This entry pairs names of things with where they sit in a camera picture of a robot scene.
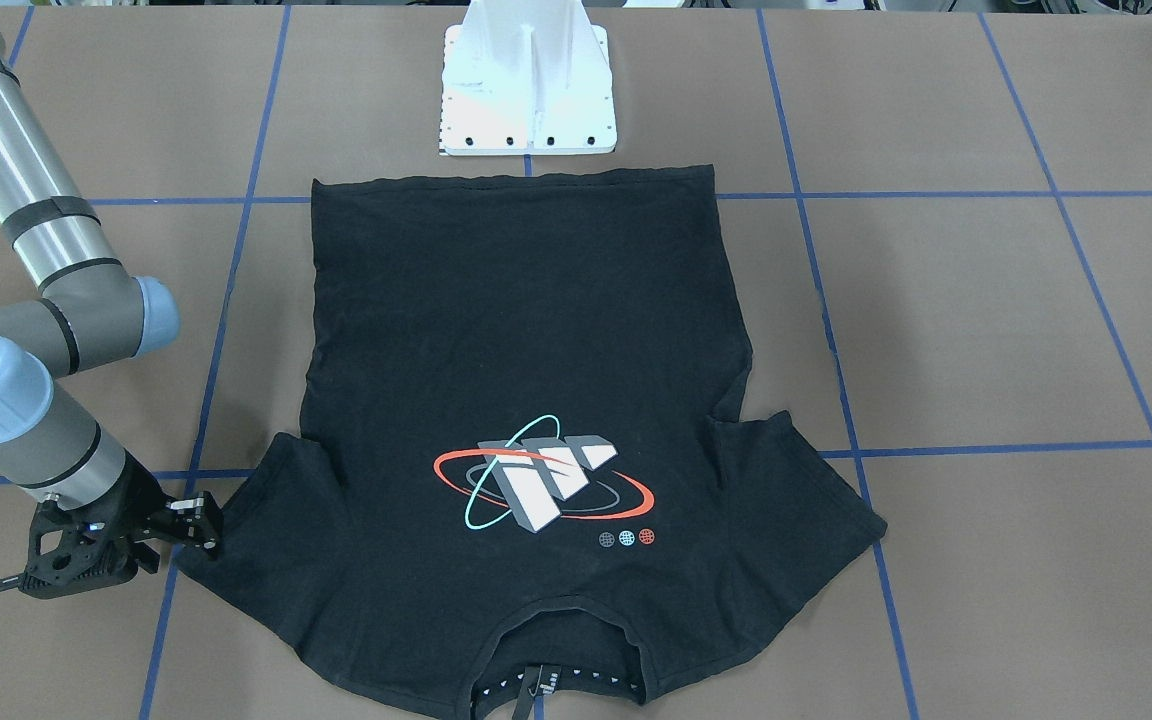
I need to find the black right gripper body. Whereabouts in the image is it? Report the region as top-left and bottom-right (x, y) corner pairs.
(18, 455), (173, 600)

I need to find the black graphic t-shirt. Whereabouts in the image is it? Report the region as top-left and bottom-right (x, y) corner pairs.
(179, 167), (887, 719)

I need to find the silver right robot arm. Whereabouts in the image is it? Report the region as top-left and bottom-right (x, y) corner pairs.
(0, 31), (223, 600)

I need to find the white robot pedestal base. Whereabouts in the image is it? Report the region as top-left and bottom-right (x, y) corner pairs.
(438, 1), (617, 156)

